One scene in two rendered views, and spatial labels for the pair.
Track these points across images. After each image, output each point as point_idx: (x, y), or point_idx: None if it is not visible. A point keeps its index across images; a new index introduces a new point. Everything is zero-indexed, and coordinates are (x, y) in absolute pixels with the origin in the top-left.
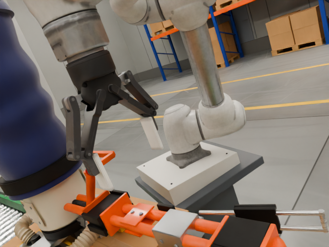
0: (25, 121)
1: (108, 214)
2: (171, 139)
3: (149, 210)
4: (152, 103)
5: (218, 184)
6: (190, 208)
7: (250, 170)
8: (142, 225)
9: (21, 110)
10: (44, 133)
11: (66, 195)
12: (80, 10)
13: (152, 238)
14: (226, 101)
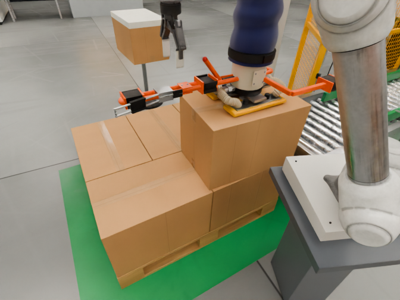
0: (235, 19)
1: (195, 79)
2: None
3: (181, 87)
4: (178, 45)
5: (290, 204)
6: (274, 178)
7: (305, 248)
8: (175, 85)
9: (236, 12)
10: (238, 32)
11: (234, 71)
12: None
13: (206, 116)
14: (353, 186)
